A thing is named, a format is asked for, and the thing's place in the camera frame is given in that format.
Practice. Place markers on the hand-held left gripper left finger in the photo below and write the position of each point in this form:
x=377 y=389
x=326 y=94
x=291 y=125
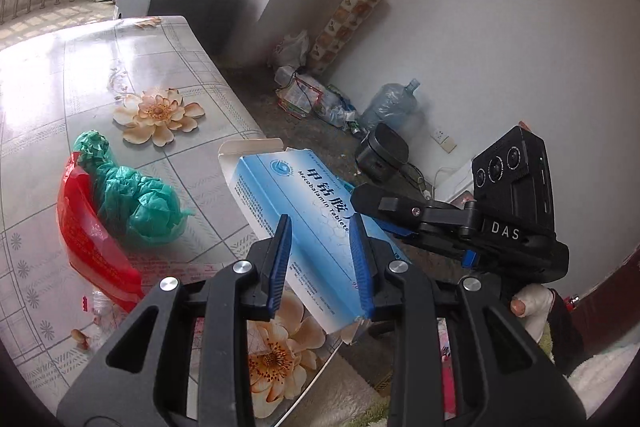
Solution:
x=280 y=257

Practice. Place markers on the person's right forearm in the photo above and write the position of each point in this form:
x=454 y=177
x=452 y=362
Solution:
x=567 y=337

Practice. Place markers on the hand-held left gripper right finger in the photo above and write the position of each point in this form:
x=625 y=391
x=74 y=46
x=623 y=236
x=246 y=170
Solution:
x=360 y=257

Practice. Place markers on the blue medicine box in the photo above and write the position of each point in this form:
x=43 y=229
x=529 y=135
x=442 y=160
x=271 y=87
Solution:
x=310 y=207

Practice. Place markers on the person's right hand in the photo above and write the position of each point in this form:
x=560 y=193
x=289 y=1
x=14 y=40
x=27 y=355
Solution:
x=535 y=307

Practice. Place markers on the red plastic bag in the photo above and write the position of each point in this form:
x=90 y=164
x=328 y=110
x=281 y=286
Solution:
x=85 y=232

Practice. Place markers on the green plastic bag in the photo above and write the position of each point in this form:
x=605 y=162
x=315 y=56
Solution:
x=145 y=207

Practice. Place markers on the clear plastic wrapper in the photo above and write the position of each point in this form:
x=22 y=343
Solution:
x=107 y=307

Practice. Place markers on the black rice cooker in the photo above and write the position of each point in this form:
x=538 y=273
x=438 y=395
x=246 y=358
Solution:
x=382 y=152

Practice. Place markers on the white plastic bag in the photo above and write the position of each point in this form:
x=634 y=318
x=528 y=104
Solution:
x=292 y=49

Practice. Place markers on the tall patterned box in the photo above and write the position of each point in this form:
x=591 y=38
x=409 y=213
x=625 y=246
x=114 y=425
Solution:
x=345 y=24

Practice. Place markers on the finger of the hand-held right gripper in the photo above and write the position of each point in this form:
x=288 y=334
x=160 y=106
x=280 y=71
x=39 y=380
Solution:
x=400 y=207

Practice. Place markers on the pink printed cloth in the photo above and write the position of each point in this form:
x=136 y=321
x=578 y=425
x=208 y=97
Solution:
x=447 y=357

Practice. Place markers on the white wall socket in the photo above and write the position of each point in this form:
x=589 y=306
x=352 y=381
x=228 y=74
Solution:
x=444 y=140

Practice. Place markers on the large clear water jug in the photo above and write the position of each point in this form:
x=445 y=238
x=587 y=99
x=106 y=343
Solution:
x=390 y=104

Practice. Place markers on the floral table cover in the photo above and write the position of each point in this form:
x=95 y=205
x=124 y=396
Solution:
x=50 y=97

